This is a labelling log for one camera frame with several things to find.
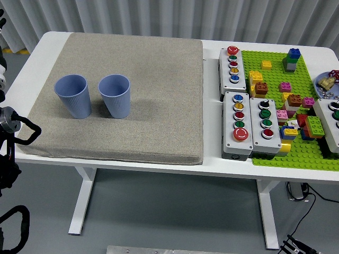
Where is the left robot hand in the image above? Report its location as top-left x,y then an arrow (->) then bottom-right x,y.
0,9 -> 7,91

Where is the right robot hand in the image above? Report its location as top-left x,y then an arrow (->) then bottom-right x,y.
279,234 -> 318,254

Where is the blue ribbed plastic cup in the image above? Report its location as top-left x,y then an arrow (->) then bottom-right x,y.
54,74 -> 92,120
97,74 -> 131,119

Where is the white table leg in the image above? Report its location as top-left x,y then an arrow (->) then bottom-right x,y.
68,166 -> 97,235
256,179 -> 279,250

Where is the grey power strip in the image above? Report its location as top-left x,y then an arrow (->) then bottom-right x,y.
285,181 -> 309,202

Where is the yellow and grey toy brick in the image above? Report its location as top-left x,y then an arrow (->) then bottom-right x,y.
280,141 -> 292,157

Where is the multicolour toy brick stack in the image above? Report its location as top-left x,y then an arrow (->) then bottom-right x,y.
300,126 -> 320,141

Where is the blue and yellow toy brick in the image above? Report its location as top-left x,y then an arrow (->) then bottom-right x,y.
280,125 -> 299,141

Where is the large green toy brick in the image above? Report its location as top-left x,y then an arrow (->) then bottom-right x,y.
305,115 -> 325,137

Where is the red toy brick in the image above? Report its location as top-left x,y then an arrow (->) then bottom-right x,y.
296,113 -> 309,128

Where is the grey push-button control box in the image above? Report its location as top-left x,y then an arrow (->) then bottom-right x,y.
312,98 -> 339,155

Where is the cream toy brick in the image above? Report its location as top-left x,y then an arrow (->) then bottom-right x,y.
282,102 -> 299,119

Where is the grey five-button control box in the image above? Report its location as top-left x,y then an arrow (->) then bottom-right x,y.
217,47 -> 247,102
221,91 -> 254,161

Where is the brown toy brick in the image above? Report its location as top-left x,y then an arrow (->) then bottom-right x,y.
287,94 -> 302,107
254,81 -> 269,95

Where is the grey-brown fabric mat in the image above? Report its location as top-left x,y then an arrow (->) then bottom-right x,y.
15,32 -> 204,166

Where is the blue dish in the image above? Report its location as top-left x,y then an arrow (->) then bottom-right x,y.
314,71 -> 339,100

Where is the brass pipe fitting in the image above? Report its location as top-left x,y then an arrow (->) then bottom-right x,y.
317,76 -> 335,89

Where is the white pleated curtain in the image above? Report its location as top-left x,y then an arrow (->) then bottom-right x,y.
0,0 -> 339,58

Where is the green studded baseplate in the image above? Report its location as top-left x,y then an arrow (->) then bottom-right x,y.
240,49 -> 339,172

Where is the yellow toy brick stack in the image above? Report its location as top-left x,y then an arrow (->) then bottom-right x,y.
248,70 -> 264,97

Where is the black power cable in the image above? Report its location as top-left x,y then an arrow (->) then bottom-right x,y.
287,184 -> 317,238
307,185 -> 339,204

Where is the grey selector switch control box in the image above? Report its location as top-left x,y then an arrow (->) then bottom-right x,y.
249,97 -> 282,159

